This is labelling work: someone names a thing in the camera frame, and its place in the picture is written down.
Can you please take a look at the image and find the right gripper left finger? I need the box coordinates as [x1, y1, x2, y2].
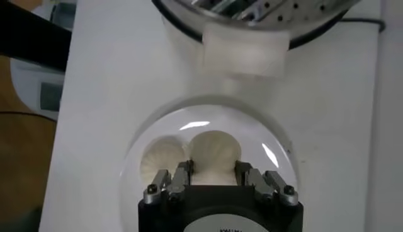
[144, 159, 195, 205]

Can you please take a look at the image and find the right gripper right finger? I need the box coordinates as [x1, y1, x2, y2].
[234, 160, 299, 206]

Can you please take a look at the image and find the white steamed baozi bun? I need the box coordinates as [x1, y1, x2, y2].
[139, 136, 190, 187]
[188, 130, 242, 186]

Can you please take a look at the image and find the stainless steel steamer basket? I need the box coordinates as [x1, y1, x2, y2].
[150, 0, 363, 78]

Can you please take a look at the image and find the white round plate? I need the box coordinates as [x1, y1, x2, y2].
[118, 96, 299, 232]

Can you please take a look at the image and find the white electric pot base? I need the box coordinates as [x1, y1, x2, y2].
[152, 0, 350, 51]

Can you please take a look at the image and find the light grey robot chassis housing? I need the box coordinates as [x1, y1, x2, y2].
[11, 56, 66, 121]

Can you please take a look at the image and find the black robot chassis bar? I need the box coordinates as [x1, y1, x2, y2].
[0, 1, 72, 72]

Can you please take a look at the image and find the black pot power cable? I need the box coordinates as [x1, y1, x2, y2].
[339, 18, 387, 32]

